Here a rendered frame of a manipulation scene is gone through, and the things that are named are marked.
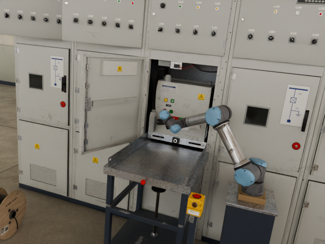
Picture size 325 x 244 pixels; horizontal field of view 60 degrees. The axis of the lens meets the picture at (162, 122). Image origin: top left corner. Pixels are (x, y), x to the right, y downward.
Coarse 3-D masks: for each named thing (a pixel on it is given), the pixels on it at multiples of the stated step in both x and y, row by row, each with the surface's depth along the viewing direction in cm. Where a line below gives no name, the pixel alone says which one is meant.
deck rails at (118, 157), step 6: (138, 138) 238; (144, 138) 252; (132, 144) 227; (138, 144) 241; (120, 150) 208; (126, 150) 218; (132, 150) 227; (204, 150) 229; (114, 156) 199; (120, 156) 209; (126, 156) 213; (198, 156) 228; (108, 162) 192; (114, 162) 201; (198, 162) 210; (192, 168) 189; (192, 174) 193; (186, 180) 184
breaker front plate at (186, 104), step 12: (168, 84) 242; (180, 84) 238; (156, 96) 248; (168, 96) 244; (180, 96) 241; (192, 96) 237; (156, 108) 250; (168, 108) 246; (180, 108) 243; (192, 108) 239; (204, 108) 236; (156, 132) 255; (168, 132) 251; (180, 132) 247; (192, 132) 244; (204, 132) 241
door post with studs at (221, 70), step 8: (232, 0) 208; (232, 8) 209; (232, 16) 210; (232, 24) 211; (224, 56) 218; (224, 64) 219; (224, 72) 220; (216, 80) 224; (216, 88) 226; (216, 96) 227; (216, 104) 228; (208, 136) 236; (208, 144) 237; (208, 152) 239; (208, 160) 240; (208, 168) 242; (208, 176) 243; (208, 184) 245; (200, 224) 255; (200, 232) 257
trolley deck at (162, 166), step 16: (144, 144) 245; (160, 144) 249; (128, 160) 207; (144, 160) 210; (160, 160) 213; (176, 160) 216; (192, 160) 219; (128, 176) 189; (144, 176) 185; (160, 176) 187; (176, 176) 189; (192, 176) 191
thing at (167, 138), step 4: (148, 132) 256; (148, 136) 257; (152, 136) 256; (156, 136) 254; (160, 136) 253; (164, 136) 252; (168, 136) 251; (172, 136) 249; (164, 140) 253; (168, 140) 251; (180, 140) 248; (184, 140) 247; (188, 140) 245; (192, 140) 244; (196, 140) 244; (184, 144) 247; (188, 144) 246; (196, 144) 244; (200, 144) 243; (204, 144) 242
